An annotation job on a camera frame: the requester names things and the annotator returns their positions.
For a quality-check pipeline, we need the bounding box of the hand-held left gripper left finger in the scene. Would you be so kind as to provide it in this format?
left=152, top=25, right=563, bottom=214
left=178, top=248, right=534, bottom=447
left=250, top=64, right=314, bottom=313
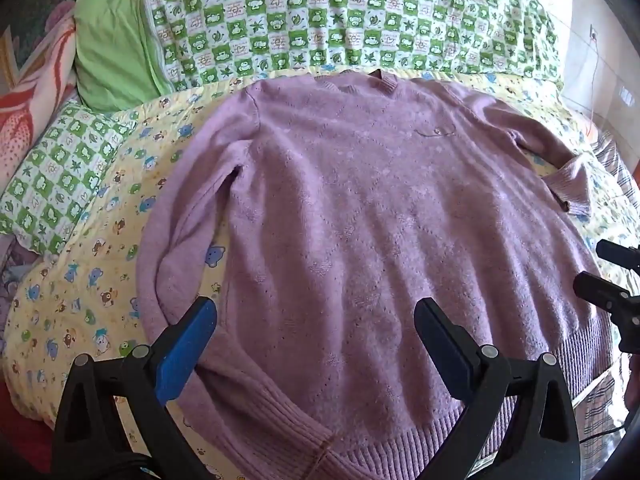
left=50, top=296, right=218, bottom=480

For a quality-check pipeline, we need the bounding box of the red cloth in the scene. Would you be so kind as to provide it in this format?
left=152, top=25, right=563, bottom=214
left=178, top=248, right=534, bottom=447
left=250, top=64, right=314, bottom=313
left=0, top=385, right=57, bottom=480

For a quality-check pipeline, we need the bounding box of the black cable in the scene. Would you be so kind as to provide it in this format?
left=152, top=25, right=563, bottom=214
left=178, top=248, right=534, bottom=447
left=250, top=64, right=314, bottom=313
left=580, top=417, right=632, bottom=443

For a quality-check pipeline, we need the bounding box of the lavender cloth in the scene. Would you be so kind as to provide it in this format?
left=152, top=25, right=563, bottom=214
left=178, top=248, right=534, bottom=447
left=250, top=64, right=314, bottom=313
left=0, top=235, right=43, bottom=306

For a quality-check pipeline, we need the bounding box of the orange floral blanket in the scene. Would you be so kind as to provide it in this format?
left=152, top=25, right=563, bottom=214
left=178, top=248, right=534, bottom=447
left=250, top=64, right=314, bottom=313
left=0, top=10, right=81, bottom=196

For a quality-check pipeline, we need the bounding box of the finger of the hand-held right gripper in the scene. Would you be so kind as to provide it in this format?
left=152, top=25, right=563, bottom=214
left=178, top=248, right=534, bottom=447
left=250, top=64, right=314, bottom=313
left=596, top=239, right=640, bottom=274
left=572, top=271, right=640, bottom=356

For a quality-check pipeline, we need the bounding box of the green checkered quilt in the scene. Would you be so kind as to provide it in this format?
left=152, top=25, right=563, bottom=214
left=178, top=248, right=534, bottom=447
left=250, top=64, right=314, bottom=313
left=74, top=0, right=563, bottom=111

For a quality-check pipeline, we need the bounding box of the green checkered pillow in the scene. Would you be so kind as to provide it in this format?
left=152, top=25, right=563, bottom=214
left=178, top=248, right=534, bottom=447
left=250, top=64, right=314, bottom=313
left=0, top=100, right=138, bottom=257

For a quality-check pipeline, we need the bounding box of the purple knit sweater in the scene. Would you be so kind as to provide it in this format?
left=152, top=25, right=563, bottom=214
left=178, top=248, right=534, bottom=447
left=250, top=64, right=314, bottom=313
left=136, top=69, right=612, bottom=480

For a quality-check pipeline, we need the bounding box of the yellow cartoon bedsheet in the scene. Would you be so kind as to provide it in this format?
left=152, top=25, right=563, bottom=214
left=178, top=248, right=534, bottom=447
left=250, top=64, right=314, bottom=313
left=0, top=69, right=640, bottom=441

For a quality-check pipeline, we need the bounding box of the plaid sheet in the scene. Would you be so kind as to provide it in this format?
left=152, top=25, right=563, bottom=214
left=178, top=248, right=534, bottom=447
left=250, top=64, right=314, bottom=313
left=570, top=130, right=640, bottom=431

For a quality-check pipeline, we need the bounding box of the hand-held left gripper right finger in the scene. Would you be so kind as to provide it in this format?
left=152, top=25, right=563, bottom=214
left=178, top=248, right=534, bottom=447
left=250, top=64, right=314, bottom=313
left=414, top=297, right=583, bottom=480

